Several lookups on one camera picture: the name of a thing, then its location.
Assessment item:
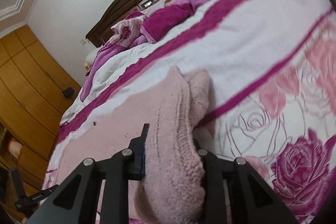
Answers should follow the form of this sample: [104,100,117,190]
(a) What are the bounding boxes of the white plush toy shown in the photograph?
[84,47,100,71]

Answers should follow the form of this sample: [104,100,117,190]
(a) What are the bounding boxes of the black wall device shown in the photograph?
[62,87,75,98]

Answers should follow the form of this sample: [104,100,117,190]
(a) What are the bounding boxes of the crumpled magenta blanket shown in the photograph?
[80,0,209,101]

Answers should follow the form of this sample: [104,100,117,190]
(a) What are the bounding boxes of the pink knitted cardigan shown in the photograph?
[56,67,210,223]

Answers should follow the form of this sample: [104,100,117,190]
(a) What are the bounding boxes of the wooden wardrobe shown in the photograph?
[0,24,82,224]

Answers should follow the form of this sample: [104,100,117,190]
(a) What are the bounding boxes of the pink floral bed cover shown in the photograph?
[43,0,335,223]

